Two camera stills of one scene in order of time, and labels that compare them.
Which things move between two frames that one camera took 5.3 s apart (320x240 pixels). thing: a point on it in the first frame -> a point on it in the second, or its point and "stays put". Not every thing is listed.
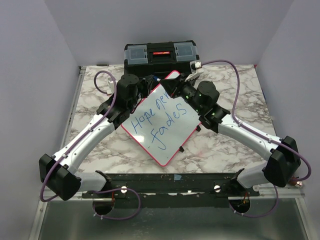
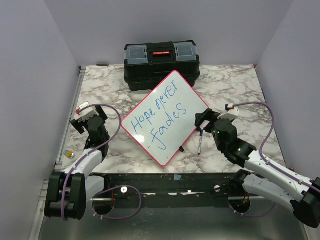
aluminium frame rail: (81, 70) stays put
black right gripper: (174, 86) -> (208, 114)
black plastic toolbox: (159, 59) stays put
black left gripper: (147, 85) -> (78, 125)
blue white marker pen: (157, 78) -> (200, 141)
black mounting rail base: (172, 191) stays put
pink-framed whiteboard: (161, 125) stays put
